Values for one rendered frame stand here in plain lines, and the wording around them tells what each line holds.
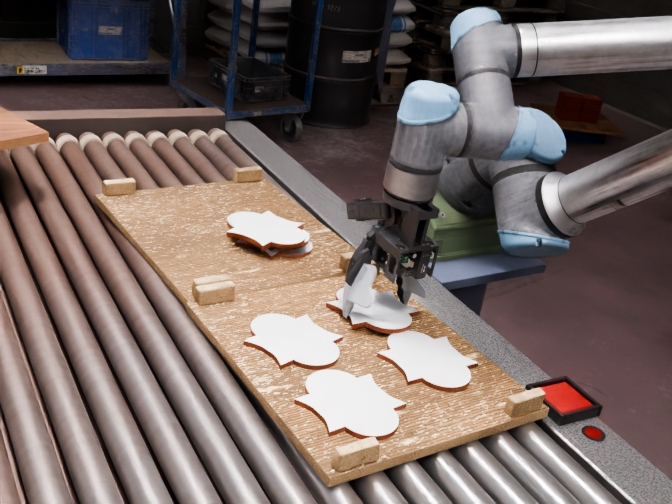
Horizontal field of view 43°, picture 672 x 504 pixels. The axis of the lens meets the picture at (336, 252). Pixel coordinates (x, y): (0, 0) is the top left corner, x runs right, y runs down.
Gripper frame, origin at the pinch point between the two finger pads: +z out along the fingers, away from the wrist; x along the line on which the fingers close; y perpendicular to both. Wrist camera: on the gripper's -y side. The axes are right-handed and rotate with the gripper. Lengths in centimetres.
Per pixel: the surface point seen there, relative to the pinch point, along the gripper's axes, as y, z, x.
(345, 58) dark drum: -318, 63, 208
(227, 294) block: -9.9, 0.8, -19.8
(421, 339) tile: 10.0, 0.1, 1.9
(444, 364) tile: 16.5, -0.2, 1.0
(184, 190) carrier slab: -51, 4, -9
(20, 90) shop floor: -408, 113, 48
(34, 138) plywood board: -58, -5, -36
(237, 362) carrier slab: 5.0, 1.5, -25.3
